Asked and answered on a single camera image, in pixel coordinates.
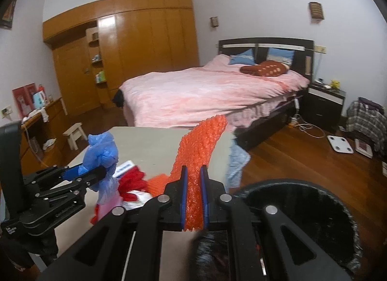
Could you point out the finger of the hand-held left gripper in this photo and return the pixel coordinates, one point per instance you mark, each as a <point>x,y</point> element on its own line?
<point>72,172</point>
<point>90,175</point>

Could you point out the yellow plush toy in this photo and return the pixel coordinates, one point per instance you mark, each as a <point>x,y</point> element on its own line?
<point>335,84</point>

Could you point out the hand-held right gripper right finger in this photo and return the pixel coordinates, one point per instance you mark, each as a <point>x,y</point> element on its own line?
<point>205,199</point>

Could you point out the blue pillow with pale band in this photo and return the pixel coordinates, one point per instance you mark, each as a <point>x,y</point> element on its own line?
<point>281,55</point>

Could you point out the white wall socket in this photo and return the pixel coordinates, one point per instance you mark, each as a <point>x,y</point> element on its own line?
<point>6,112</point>

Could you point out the plaid cloth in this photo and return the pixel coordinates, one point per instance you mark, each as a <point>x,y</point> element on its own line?
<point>365,123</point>

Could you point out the black bin with liner bag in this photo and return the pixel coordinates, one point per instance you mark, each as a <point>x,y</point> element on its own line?
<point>317,208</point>

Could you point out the large wooden wall lamp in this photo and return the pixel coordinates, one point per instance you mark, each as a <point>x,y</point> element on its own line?
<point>316,11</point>

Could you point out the flat white floor item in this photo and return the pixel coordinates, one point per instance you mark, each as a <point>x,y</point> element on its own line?
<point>384,168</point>

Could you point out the dark wooden bed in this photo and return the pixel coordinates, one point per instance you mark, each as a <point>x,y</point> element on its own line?
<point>260,45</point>

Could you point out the small wooden wall lamp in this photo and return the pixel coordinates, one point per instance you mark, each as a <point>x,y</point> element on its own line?
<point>214,22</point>

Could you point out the red box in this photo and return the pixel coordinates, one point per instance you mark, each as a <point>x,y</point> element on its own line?
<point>22,99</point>

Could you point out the red wrapper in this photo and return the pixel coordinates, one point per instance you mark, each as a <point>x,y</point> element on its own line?
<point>133,181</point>

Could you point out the plain blue pillow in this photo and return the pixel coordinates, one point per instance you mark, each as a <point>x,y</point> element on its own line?
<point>242,56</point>

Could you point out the light blue kettle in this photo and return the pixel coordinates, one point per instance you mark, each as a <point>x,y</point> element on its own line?
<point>39,99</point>

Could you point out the small white stool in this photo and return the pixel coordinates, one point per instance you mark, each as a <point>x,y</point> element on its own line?
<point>74,130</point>

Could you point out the dark bag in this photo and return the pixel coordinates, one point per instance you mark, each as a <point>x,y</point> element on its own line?
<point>372,103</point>

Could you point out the pink blanket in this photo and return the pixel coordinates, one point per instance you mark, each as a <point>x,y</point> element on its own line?
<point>196,93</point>

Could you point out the white bathroom scale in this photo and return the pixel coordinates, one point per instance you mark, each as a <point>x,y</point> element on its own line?
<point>340,144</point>

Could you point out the brown spotted pillow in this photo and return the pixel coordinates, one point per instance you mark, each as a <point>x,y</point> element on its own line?
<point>266,68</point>

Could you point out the wall socket panel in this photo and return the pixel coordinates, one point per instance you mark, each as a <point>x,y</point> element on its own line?
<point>320,49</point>

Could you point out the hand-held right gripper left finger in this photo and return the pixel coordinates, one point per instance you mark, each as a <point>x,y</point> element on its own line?
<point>183,199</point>

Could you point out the dark nightstand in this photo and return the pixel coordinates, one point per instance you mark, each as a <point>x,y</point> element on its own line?
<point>323,108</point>

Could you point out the small white bedside device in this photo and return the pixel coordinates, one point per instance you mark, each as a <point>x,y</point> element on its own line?
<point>319,81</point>

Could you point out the pink knotted cloth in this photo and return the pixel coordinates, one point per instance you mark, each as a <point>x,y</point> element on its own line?
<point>109,205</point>

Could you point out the light blue quilted cloth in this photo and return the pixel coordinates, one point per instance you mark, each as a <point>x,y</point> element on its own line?
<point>237,163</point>

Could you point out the grey mattress with quilted edge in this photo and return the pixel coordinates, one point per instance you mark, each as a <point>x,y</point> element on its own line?
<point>145,145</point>

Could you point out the blue plastic bag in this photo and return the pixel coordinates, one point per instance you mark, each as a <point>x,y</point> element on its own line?
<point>99,151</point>

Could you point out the framed wall picture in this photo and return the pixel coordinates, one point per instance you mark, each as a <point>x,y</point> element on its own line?
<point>8,12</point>

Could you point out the wooden desk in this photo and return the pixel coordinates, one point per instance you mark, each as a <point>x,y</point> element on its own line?
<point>54,114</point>

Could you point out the wooden wardrobe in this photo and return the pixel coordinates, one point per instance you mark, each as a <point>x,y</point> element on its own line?
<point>145,42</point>

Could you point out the white box with blue label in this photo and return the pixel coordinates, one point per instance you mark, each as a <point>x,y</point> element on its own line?
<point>124,166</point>

